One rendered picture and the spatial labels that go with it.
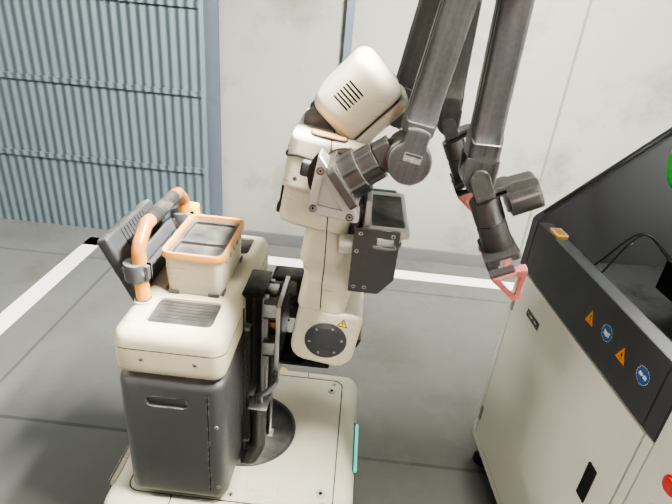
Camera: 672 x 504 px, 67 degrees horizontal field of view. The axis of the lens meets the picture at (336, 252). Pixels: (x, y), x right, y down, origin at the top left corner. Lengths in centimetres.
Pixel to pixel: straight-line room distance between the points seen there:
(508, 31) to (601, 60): 228
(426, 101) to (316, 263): 49
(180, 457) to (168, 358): 31
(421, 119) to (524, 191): 23
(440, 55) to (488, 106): 12
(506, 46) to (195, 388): 92
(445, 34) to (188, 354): 80
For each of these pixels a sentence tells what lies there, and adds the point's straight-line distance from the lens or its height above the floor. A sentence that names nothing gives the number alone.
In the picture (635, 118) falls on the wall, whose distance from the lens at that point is 331.
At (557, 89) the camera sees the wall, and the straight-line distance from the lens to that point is 312.
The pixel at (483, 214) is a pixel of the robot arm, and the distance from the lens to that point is 97.
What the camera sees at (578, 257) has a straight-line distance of 141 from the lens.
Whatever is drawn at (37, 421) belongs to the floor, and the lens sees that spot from 224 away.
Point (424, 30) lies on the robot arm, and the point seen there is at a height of 142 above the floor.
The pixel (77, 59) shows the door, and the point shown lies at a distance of 331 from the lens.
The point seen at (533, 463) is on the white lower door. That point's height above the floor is 38.
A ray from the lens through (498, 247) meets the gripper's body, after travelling 100.
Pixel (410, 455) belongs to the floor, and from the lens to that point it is 202.
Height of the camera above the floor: 149
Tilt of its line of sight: 27 degrees down
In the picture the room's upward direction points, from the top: 5 degrees clockwise
